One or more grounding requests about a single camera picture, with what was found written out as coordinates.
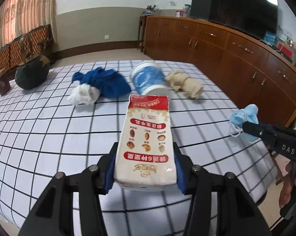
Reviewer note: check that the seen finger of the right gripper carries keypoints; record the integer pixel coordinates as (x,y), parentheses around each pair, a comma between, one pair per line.
(254,131)

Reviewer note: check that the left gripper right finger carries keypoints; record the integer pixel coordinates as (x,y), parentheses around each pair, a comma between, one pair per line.
(237,213)

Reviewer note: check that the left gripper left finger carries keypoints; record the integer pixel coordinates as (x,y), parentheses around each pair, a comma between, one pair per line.
(72,201)

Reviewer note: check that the light blue face mask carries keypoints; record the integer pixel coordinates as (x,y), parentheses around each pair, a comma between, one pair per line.
(239,117)

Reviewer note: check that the red white nut milk carton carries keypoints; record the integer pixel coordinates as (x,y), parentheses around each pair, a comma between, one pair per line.
(145,158)

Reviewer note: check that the person right hand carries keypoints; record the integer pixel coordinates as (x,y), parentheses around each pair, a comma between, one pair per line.
(288,183)

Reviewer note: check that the brown wooden sideboard cabinet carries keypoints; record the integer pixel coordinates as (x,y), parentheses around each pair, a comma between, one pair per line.
(245,69)

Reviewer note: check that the red box on cabinet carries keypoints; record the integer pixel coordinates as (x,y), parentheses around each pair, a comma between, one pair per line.
(286,50)

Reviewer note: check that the checkered tablecloth coffee table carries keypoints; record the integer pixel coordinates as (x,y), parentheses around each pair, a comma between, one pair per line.
(41,133)

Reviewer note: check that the beige crumpled cloth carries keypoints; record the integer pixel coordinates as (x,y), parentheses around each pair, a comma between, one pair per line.
(181,82)

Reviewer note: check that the black flat television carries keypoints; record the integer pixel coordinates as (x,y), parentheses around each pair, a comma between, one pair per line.
(253,17)

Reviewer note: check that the white crumpled tissue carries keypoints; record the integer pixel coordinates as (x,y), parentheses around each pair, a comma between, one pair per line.
(84,94)

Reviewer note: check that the blue white canister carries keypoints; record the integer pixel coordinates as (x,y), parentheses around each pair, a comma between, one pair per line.
(148,79)

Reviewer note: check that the dark blue cloth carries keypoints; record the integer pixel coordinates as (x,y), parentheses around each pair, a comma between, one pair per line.
(110,83)

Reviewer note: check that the black iron teapot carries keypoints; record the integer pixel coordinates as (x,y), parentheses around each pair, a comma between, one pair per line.
(34,68)

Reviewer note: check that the red white can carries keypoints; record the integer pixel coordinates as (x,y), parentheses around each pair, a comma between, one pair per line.
(181,13)

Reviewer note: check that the small brown wooden box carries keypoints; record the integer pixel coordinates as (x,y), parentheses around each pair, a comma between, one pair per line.
(4,82)

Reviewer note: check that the small potted plant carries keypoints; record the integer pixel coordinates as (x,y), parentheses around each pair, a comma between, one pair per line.
(151,10)

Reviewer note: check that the beige patterned curtain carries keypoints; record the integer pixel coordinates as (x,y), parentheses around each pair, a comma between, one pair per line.
(18,17)

